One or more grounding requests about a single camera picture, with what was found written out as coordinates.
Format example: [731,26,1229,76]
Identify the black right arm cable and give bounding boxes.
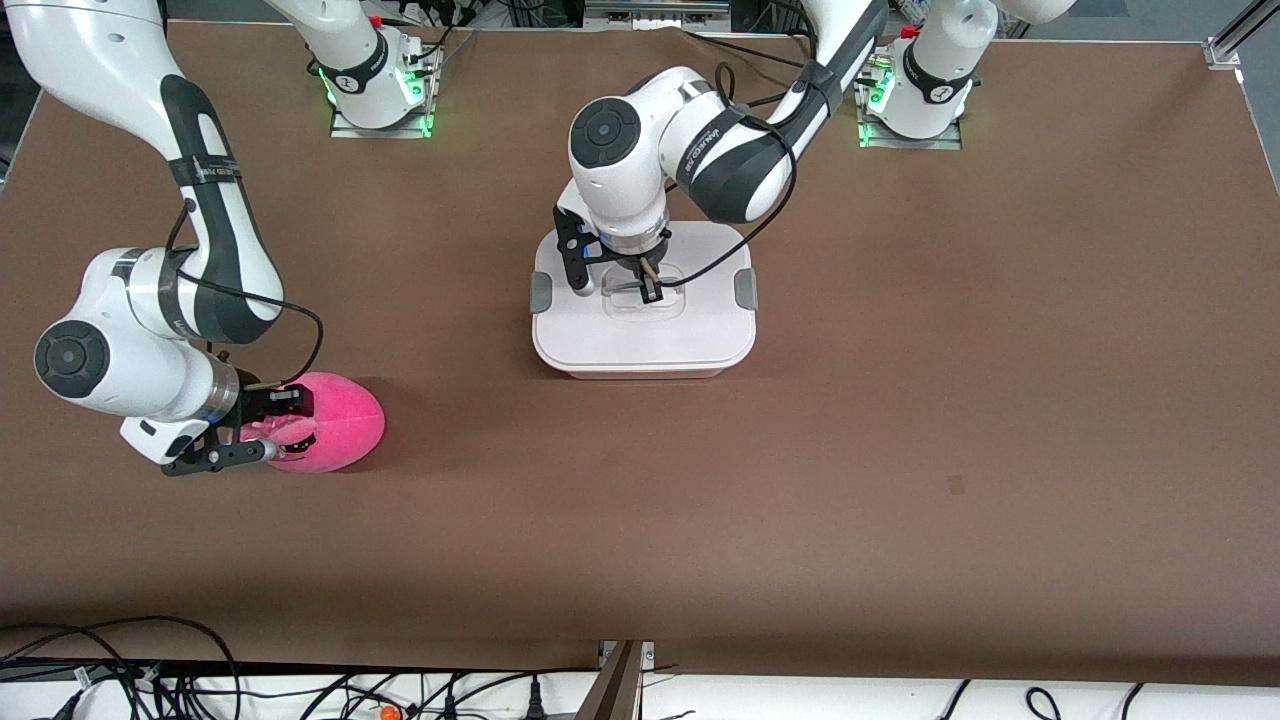
[165,198,325,389]

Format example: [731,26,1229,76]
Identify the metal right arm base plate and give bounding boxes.
[330,45,435,139]

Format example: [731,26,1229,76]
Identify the white box lid grey clips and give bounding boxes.
[530,220,758,369]

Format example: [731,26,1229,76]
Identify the aluminium profile post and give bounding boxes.
[575,640,656,720]

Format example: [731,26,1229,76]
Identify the translucent pink plastic box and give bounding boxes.
[558,358,733,381]

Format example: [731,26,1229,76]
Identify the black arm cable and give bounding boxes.
[165,198,325,389]
[655,62,803,293]

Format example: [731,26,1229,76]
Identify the pink plush toy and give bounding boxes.
[240,372,386,473]

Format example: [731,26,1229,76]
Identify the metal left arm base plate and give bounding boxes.
[857,60,963,151]

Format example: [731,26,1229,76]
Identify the black power plug cable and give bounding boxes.
[440,668,601,720]

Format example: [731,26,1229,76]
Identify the brown table cover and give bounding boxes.
[0,20,1280,689]

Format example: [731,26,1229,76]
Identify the aluminium corner profile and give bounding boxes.
[1205,0,1280,69]

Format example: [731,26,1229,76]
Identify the black table cable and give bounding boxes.
[685,30,816,76]

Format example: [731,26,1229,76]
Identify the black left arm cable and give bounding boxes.
[655,62,803,293]

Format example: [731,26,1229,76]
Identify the black looping floor cable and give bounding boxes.
[0,615,243,720]

